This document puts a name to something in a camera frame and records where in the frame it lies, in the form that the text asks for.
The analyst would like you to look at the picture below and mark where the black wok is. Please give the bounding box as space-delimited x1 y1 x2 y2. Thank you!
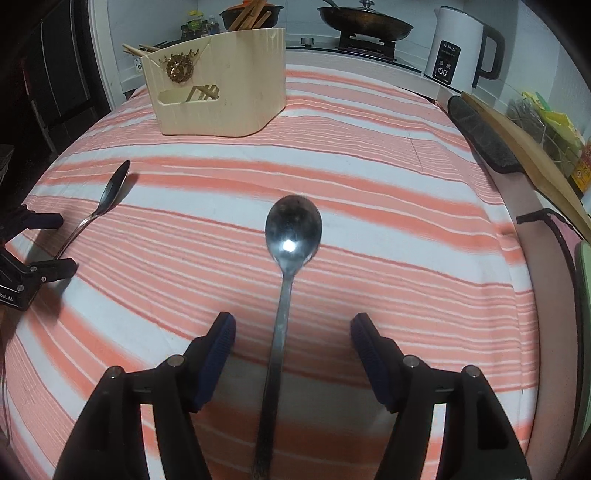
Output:
317 0 415 42

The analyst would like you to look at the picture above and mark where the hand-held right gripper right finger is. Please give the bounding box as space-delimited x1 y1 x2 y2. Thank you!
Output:
349 312 532 480

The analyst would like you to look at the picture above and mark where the brown sauce bottle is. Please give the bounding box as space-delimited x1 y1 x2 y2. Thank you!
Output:
569 137 591 195

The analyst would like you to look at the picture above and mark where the black power cord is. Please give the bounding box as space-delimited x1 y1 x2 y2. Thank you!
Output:
516 208 579 274

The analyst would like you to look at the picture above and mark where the glass wok lid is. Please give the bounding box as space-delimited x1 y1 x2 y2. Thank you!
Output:
341 0 394 20

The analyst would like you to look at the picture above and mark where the metal spoon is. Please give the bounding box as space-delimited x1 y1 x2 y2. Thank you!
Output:
54 160 131 259
252 194 323 480

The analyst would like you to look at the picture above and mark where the gas stove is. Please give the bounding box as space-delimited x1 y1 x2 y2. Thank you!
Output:
285 34 424 73

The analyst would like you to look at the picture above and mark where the beige utensil holder box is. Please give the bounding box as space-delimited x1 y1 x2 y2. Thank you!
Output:
140 27 287 137

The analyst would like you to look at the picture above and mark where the white electric kettle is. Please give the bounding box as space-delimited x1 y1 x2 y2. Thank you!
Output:
423 5 506 96

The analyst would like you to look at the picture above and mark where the yellow plastic bag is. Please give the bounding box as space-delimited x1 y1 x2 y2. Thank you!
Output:
522 91 585 140

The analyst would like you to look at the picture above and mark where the wooden cutting board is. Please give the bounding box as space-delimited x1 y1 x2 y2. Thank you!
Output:
460 91 591 244

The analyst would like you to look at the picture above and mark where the clear mesh bag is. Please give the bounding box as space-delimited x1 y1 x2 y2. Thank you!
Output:
507 95 583 164

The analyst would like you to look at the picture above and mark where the black textured pad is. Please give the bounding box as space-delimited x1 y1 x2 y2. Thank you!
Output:
448 95 523 175

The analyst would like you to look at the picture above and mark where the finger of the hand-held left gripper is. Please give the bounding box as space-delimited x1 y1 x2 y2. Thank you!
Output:
18 209 64 230
27 257 78 283

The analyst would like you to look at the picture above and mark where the green cutting board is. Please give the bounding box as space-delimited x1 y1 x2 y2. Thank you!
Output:
573 240 591 446

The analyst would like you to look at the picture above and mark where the dark refrigerator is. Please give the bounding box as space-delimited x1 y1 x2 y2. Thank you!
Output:
0 0 112 155

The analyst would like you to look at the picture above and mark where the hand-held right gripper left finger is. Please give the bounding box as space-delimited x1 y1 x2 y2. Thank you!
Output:
52 311 237 480

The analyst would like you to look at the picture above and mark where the black clay pot orange lid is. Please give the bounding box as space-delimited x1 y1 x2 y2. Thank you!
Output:
219 2 286 29

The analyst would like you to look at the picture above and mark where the thick wooden chopstick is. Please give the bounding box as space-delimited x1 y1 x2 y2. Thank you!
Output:
238 0 267 31

